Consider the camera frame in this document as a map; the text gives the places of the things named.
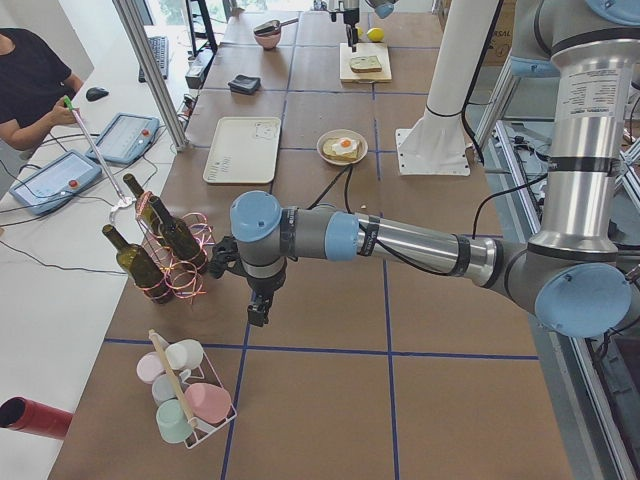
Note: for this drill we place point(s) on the cream bear serving tray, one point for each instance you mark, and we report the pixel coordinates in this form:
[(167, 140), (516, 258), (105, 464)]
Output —
[(244, 150)]

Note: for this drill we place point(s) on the grey folded cloth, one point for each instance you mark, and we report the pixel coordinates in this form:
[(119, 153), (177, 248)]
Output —
[(243, 84)]

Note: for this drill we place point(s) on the bread slice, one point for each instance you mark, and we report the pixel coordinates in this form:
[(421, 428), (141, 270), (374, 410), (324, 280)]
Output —
[(365, 64), (329, 153)]

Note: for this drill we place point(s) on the wooden cutting board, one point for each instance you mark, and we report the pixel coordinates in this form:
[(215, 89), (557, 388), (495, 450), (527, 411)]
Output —
[(380, 50)]

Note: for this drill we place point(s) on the grey cup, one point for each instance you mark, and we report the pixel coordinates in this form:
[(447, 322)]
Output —
[(162, 390)]

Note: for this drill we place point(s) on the light pink cup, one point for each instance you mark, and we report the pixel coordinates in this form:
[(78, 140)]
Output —
[(149, 368)]

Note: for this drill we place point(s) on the person in black shirt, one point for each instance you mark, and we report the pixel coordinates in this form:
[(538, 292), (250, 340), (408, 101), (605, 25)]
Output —
[(35, 83)]

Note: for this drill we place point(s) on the black computer mouse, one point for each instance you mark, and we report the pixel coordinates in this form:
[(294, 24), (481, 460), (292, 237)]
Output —
[(96, 93)]

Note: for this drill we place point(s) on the metal reaching stick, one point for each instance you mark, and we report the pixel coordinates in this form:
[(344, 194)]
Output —
[(124, 201)]

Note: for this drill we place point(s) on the blue teach pendant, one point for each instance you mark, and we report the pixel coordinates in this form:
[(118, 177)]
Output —
[(126, 138), (56, 183)]

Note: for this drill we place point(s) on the aluminium frame post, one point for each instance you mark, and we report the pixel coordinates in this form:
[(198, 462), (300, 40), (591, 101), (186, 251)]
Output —
[(132, 23)]

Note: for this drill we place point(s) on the metal scoop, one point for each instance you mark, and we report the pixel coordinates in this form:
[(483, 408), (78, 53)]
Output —
[(275, 24)]

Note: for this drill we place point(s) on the mint green cup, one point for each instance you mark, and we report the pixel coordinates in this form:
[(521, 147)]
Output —
[(172, 422)]

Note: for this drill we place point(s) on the pink bowl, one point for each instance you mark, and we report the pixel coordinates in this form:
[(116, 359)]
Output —
[(267, 36)]

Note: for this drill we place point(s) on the fried egg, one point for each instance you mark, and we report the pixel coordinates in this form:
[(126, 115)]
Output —
[(344, 146)]

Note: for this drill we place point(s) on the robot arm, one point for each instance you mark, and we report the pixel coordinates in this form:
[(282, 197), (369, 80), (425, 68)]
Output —
[(566, 274), (382, 8)]

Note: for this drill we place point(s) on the copper wire bottle rack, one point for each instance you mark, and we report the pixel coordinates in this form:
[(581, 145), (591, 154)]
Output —
[(182, 277)]

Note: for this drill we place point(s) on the white wire cup rack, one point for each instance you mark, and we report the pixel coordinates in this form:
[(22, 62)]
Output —
[(181, 380)]

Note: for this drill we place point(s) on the black keyboard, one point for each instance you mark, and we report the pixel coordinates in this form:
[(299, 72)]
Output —
[(159, 46)]

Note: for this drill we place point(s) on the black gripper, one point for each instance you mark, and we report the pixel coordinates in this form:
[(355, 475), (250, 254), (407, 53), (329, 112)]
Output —
[(351, 17), (263, 286)]

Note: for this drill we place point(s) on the red cylinder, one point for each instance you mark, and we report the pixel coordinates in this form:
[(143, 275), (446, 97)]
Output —
[(28, 416)]

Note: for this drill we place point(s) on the white cup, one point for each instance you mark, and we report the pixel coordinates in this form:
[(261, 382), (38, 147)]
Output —
[(184, 354)]

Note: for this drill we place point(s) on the dark green wine bottle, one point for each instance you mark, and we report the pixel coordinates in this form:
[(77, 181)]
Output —
[(140, 267)]

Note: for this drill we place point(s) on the white round plate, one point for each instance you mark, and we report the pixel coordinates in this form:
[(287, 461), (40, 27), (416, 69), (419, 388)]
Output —
[(343, 133)]

